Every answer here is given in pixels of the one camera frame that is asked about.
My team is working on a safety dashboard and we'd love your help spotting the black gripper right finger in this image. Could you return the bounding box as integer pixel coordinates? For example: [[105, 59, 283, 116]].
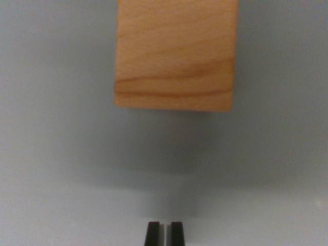
[[166, 221, 186, 246]]

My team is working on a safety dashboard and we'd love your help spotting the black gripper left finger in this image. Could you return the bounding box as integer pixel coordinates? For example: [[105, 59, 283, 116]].
[[144, 221, 165, 246]]

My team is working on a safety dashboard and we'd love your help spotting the wooden cube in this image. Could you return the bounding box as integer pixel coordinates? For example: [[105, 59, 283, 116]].
[[113, 0, 239, 113]]

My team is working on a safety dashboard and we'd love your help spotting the grey plastic tray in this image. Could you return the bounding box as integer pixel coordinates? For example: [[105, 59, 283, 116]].
[[0, 0, 328, 246]]

